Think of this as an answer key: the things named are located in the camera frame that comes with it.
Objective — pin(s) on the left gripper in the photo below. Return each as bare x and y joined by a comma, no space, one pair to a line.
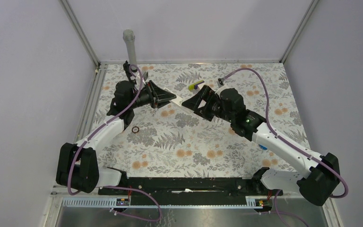
159,97

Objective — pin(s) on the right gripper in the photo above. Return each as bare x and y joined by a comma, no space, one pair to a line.
208,95

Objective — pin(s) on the white remote control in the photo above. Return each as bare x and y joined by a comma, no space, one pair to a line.
178,102

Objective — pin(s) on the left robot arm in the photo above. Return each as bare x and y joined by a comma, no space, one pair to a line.
78,166

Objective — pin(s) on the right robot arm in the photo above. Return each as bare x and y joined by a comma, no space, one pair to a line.
315,176

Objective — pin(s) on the floral patterned mat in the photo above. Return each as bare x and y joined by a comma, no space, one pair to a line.
168,142

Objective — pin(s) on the grey microphone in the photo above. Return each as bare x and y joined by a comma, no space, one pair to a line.
129,39

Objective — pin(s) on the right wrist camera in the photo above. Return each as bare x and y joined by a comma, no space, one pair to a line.
220,82

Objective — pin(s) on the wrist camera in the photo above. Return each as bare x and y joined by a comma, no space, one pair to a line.
145,75
220,82

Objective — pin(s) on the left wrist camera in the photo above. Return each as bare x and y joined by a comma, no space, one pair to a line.
145,75

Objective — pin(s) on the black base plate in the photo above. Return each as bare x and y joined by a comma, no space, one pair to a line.
210,188

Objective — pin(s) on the white slotted cable duct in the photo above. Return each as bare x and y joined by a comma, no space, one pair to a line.
178,201

